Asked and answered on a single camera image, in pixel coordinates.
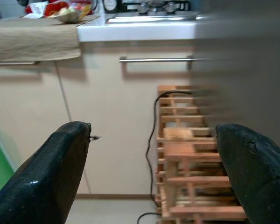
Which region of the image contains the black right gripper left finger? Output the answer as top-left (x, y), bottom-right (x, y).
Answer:
top-left (0, 121), bottom-right (93, 224)

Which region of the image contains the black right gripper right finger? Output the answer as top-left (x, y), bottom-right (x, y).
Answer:
top-left (215, 123), bottom-right (280, 224)

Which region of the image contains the silver small fridge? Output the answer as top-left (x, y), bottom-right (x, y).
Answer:
top-left (191, 0), bottom-right (280, 154)

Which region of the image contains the wooden slatted rack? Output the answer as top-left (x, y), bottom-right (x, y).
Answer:
top-left (155, 85), bottom-right (250, 224)

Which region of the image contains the beige kitchen cabinet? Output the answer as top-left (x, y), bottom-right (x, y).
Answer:
top-left (0, 14), bottom-right (201, 199)

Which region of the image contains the beige cloth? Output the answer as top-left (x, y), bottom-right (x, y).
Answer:
top-left (0, 15), bottom-right (101, 63)

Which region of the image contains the white paper pack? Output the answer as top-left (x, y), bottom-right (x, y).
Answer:
top-left (23, 1), bottom-right (49, 19)

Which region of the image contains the red snack pack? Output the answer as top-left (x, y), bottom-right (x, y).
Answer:
top-left (44, 0), bottom-right (70, 17)

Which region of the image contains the yellow food packet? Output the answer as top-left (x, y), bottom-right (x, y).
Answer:
top-left (70, 3), bottom-right (93, 20)

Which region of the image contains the dark labelled jar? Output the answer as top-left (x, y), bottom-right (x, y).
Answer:
top-left (102, 0), bottom-right (122, 13)

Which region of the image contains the black power cable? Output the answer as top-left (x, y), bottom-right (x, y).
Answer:
top-left (137, 90), bottom-right (194, 224)

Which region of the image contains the steel bar cabinet handle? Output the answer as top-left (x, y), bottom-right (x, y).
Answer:
top-left (0, 61), bottom-right (41, 66)
top-left (118, 56), bottom-right (203, 64)

